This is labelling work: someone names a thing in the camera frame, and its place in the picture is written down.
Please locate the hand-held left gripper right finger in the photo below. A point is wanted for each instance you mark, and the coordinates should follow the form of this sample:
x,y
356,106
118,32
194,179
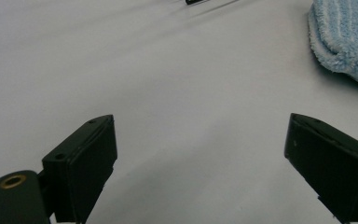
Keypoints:
x,y
332,168

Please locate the small black object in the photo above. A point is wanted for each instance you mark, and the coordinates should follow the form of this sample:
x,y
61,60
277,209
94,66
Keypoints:
x,y
195,1

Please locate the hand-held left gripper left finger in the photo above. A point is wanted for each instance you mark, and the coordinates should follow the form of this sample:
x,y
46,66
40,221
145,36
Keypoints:
x,y
84,168

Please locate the blue striped fluffy towel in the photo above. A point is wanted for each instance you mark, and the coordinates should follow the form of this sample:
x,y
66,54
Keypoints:
x,y
346,37

